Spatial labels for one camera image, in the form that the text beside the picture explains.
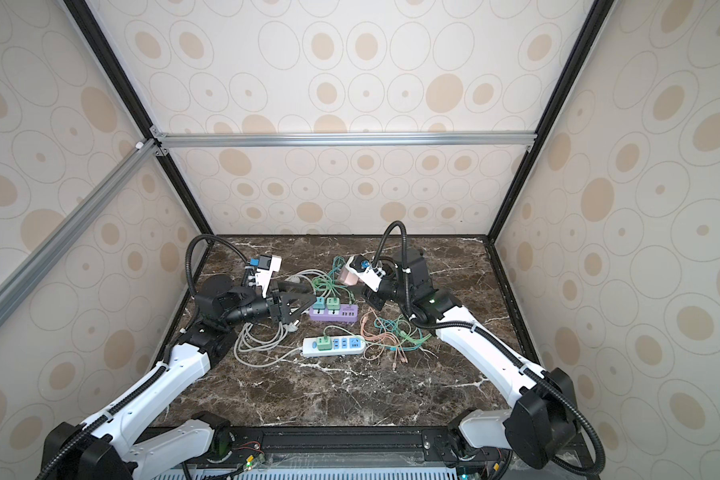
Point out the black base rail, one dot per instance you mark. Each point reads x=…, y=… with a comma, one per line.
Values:
x=330, y=452

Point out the light green charger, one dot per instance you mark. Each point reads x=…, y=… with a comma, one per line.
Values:
x=324, y=343

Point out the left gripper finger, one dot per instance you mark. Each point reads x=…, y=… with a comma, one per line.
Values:
x=284, y=288
x=289, y=312

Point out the horizontal aluminium rail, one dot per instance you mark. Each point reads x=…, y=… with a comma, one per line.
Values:
x=364, y=139

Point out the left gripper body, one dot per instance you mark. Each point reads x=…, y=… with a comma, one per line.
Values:
x=249, y=308

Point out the pink charger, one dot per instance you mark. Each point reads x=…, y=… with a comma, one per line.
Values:
x=348, y=277

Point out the purple power strip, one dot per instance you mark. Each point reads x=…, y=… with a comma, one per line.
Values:
x=346, y=313

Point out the white blue power strip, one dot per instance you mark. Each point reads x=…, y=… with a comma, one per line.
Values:
x=343, y=345

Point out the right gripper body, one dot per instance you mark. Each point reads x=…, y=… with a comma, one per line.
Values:
x=389, y=292

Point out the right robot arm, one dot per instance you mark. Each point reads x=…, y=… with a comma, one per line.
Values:
x=541, y=424

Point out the left aluminium rail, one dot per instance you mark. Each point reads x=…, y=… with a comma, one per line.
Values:
x=17, y=286

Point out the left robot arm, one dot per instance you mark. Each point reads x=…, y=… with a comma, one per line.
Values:
x=106, y=445

